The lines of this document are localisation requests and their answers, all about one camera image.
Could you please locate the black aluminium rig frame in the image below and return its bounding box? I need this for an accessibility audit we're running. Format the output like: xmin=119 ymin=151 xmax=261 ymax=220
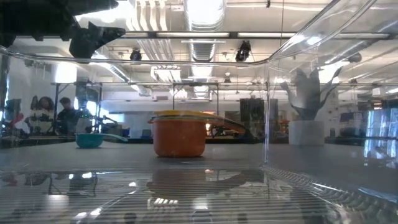
xmin=121 ymin=30 xmax=398 ymax=40

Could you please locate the black background cabinet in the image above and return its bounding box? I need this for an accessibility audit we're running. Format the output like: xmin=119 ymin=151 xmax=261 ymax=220
xmin=239 ymin=98 xmax=270 ymax=138

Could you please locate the clear plastic basket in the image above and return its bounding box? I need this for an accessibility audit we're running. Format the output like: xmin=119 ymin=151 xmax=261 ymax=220
xmin=0 ymin=0 xmax=398 ymax=224

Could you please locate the succulent in white pot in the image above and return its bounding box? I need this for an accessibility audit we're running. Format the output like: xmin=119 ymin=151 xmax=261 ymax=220
xmin=279 ymin=65 xmax=343 ymax=147

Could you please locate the teal measuring cup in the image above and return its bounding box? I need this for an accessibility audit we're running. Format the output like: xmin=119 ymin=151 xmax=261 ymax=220
xmin=75 ymin=133 xmax=129 ymax=149

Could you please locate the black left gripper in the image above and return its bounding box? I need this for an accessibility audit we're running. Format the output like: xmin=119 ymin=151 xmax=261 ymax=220
xmin=0 ymin=0 xmax=126 ymax=60

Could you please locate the person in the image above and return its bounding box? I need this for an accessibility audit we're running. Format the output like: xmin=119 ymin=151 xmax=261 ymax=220
xmin=29 ymin=95 xmax=56 ymax=135
xmin=56 ymin=96 xmax=79 ymax=136

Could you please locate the black overhead camera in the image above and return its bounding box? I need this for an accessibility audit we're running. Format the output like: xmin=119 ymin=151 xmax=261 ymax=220
xmin=234 ymin=39 xmax=252 ymax=63
xmin=129 ymin=49 xmax=143 ymax=62

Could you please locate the orange measuring cup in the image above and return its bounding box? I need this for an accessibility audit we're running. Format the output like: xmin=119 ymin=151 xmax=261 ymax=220
xmin=148 ymin=117 xmax=248 ymax=159

